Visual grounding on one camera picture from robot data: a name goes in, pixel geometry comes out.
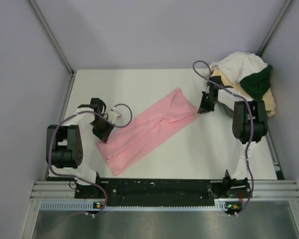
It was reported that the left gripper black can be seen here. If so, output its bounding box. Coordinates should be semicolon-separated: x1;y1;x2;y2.
90;117;115;142

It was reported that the pink t shirt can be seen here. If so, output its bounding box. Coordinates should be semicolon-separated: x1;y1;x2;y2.
97;88;198;176

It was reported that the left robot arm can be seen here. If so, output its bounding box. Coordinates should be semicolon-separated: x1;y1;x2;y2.
46;98;114;198

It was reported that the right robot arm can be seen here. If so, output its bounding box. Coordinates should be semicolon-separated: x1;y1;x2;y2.
198;76;268;199

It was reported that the grey plastic bin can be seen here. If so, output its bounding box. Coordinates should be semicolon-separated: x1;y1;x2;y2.
218;101;234;119

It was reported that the white t shirt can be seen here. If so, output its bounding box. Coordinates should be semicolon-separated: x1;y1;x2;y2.
209;51;268;84

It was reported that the dark green t shirt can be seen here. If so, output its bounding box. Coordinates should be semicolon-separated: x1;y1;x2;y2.
240;65;273;100

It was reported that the beige t shirt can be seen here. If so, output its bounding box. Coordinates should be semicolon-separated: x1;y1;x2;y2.
211;68;276;117

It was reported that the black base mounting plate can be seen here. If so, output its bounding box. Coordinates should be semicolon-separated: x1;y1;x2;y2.
75;177;252;207

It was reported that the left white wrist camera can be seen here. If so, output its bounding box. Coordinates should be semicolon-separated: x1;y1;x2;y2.
108;108;122;123

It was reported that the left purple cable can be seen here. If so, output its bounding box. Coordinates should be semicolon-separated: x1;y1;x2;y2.
46;104;133;220

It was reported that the right aluminium corner post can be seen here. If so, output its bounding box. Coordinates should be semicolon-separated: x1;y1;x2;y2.
256;0;295;57

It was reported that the aluminium corner post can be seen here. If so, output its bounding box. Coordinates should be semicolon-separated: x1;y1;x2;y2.
27;0;77;77
256;0;295;57

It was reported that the grey slotted cable duct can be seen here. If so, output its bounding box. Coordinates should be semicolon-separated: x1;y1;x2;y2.
40;201;238;212

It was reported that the aluminium frame rail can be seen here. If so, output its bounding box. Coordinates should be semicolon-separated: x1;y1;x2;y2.
30;180;299;201

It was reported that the left aluminium corner post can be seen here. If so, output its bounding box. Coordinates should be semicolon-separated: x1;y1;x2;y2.
27;0;77;77

